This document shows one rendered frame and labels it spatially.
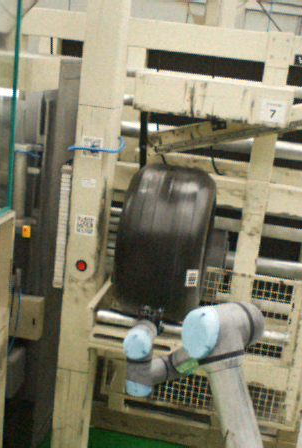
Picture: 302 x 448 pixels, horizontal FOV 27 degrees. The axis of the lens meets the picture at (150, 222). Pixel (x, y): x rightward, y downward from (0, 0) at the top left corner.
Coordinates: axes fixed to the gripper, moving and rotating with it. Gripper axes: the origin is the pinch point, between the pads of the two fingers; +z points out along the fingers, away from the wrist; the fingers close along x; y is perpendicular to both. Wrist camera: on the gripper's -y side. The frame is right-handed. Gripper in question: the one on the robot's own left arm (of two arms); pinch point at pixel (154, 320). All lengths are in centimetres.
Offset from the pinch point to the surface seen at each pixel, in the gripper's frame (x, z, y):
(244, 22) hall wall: 30, 935, 266
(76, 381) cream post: 31, 30, -39
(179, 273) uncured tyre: -5.8, 2.7, 16.6
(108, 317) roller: 19.2, 18.3, -7.6
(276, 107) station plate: -29, 42, 77
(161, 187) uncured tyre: 5.4, 11.9, 43.3
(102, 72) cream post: 32, 15, 80
